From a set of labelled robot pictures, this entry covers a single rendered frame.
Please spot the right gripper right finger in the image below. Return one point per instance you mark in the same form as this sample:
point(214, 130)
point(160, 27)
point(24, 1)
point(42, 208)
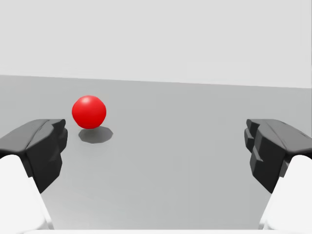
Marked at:
point(270, 151)

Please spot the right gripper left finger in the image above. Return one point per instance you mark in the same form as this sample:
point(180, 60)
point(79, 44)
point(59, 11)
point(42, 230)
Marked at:
point(36, 151)

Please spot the red or green ball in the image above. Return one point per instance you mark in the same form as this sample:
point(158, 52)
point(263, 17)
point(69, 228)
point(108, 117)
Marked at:
point(89, 112)

